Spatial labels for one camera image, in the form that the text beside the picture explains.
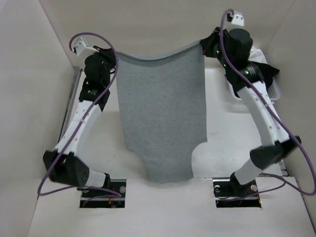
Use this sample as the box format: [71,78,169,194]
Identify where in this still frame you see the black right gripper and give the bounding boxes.
[201,26,234,70]

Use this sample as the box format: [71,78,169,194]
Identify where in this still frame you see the grey tank top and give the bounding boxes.
[116,41,207,183]

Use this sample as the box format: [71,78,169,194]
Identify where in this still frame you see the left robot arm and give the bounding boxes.
[43,46,117,197]

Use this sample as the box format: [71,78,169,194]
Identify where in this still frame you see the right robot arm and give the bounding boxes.
[200,27,297,196]

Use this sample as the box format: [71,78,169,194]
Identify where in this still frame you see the white tank top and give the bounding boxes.
[248,46,267,64]

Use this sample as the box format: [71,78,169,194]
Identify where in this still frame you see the black tank top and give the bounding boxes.
[252,61,279,88]

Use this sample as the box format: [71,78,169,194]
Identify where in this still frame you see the white plastic laundry basket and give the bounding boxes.
[227,80,280,104]

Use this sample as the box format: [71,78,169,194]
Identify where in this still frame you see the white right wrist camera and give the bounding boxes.
[227,11,244,27]

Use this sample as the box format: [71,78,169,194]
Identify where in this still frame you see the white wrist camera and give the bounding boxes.
[73,37,97,58]
[227,11,244,27]

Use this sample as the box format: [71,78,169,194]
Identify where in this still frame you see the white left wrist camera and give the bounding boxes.
[73,37,97,58]

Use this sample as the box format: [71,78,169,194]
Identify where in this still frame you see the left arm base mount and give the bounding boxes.
[77,179,127,208]

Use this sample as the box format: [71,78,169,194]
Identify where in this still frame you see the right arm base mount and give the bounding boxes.
[213,179,261,208]

